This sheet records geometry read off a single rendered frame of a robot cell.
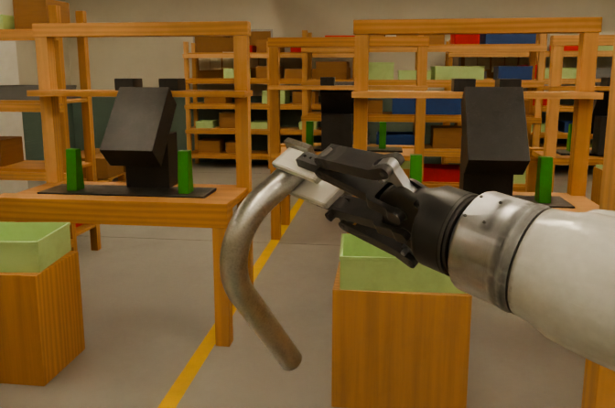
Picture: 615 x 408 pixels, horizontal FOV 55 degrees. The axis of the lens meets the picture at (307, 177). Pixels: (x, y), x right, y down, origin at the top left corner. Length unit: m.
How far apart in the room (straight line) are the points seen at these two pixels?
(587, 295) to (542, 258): 0.04
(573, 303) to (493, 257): 0.07
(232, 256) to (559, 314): 0.33
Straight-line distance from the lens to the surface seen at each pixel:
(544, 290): 0.45
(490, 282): 0.47
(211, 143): 10.59
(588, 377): 1.36
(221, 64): 11.09
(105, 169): 8.98
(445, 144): 7.78
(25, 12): 5.56
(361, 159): 0.54
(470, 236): 0.47
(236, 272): 0.63
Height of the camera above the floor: 1.65
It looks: 10 degrees down
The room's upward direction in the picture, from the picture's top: straight up
